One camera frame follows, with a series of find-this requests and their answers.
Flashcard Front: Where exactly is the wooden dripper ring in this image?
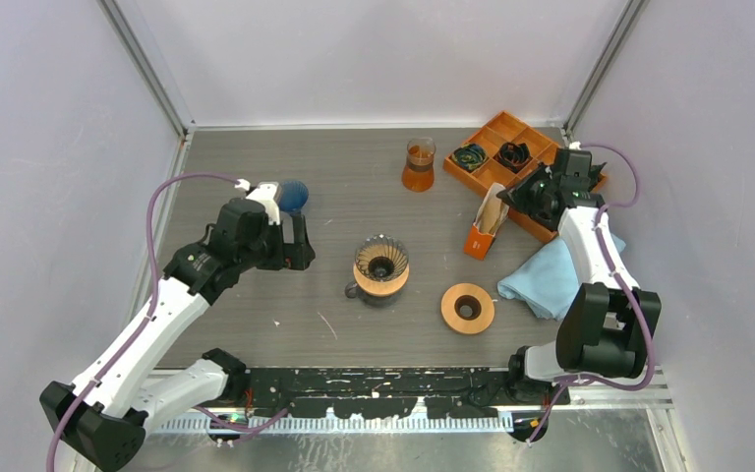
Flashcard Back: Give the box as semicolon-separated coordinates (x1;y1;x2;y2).
440;283;496;336
352;260;411;299

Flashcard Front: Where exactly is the grey glass coffee server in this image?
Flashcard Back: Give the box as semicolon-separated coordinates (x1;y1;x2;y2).
344;281;403;308

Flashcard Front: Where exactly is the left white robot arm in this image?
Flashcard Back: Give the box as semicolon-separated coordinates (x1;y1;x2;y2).
40;198;316;471

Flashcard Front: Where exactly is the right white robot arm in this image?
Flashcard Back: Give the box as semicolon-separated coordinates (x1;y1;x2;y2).
498;148;662;404

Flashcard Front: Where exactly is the orange coffee filter box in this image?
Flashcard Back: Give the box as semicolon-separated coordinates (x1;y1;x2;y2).
463;183;509;261

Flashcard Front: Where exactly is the blue glass dripper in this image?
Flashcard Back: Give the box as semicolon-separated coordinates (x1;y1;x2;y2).
278;180;309;214

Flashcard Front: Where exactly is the dark folded item back middle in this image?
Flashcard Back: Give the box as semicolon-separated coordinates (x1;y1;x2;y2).
494;142;532;173

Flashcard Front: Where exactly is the dark folded item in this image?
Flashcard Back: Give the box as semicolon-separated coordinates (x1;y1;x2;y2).
494;142;532;173
588;162;607;191
451;143;488;173

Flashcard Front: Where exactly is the dark folded item right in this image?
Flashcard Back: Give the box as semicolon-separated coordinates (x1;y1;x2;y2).
588;162;607;191

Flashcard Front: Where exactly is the orange compartment tray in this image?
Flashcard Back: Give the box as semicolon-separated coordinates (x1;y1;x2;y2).
443;111;606;243

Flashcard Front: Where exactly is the dark folded item back left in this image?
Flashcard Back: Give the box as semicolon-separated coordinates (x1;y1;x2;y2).
451;143;488;173

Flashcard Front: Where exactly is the light blue cloth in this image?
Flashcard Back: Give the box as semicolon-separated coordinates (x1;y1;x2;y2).
496;234;627;322

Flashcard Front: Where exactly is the amber glass carafe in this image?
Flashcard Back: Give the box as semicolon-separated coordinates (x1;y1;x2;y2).
401;138;436;192

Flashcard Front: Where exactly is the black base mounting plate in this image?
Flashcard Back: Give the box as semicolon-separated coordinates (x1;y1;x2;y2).
204;367;553;420

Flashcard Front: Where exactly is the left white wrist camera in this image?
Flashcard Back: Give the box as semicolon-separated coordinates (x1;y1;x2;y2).
234;179;282;226

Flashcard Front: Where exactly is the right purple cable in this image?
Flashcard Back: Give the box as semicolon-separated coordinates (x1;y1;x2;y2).
527;142;658;450

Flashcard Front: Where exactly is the purple cable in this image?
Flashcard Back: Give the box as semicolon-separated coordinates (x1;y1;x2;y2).
45;172;291;472
527;142;658;450

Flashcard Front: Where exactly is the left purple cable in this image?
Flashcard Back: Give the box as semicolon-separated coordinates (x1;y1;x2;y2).
45;172;291;472

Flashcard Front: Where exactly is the white slotted cable duct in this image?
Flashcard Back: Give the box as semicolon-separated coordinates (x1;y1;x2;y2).
155;411;514;436

